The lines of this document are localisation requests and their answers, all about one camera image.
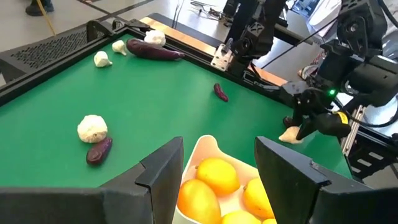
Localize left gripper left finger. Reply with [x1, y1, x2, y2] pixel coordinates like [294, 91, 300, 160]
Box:
[0, 136, 184, 224]

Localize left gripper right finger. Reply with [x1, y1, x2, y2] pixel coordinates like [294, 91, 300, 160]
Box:
[254, 136, 398, 224]

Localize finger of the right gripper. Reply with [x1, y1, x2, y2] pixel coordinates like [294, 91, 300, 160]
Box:
[295, 116, 317, 141]
[291, 101, 307, 127]

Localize yellow lemon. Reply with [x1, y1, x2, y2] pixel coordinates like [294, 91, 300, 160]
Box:
[195, 157, 241, 197]
[220, 210, 262, 224]

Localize large white garlic bulb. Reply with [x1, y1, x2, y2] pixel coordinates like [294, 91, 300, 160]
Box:
[76, 114, 109, 144]

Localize white plastic basket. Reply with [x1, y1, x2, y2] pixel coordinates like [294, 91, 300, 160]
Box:
[172, 134, 277, 224]

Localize long purple eggplant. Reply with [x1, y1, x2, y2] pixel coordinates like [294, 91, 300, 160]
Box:
[126, 38, 186, 61]

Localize black perforated computer case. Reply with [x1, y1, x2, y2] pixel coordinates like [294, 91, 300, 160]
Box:
[0, 20, 125, 86]

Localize person's shoe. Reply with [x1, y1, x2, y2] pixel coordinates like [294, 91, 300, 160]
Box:
[25, 0, 55, 17]

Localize metal mounting bracket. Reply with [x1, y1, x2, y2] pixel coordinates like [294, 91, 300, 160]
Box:
[210, 43, 234, 73]

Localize black table frame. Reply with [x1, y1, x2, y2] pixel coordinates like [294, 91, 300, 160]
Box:
[0, 18, 290, 106]

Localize yellow hanging cord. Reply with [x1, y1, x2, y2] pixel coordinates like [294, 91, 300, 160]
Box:
[35, 0, 57, 36]

